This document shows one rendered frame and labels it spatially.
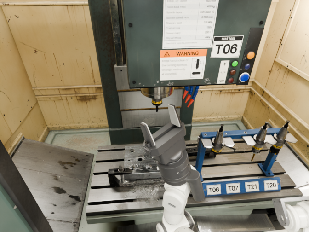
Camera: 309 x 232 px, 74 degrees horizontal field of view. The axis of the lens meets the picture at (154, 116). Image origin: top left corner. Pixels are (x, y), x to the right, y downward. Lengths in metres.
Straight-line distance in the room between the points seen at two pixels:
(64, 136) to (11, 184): 1.89
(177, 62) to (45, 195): 1.23
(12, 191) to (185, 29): 0.58
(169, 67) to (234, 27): 0.23
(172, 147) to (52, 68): 1.56
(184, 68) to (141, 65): 0.15
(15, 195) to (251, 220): 1.28
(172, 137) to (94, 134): 1.69
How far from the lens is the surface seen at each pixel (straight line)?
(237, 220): 1.41
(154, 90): 0.89
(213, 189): 1.24
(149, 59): 0.70
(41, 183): 1.64
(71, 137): 2.19
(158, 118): 1.61
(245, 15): 0.74
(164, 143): 0.49
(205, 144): 1.06
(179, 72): 0.73
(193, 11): 0.68
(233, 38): 0.74
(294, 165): 1.73
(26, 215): 0.40
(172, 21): 0.67
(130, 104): 1.52
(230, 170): 1.41
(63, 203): 1.57
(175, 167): 0.54
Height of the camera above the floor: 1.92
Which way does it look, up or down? 35 degrees down
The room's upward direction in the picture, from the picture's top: straight up
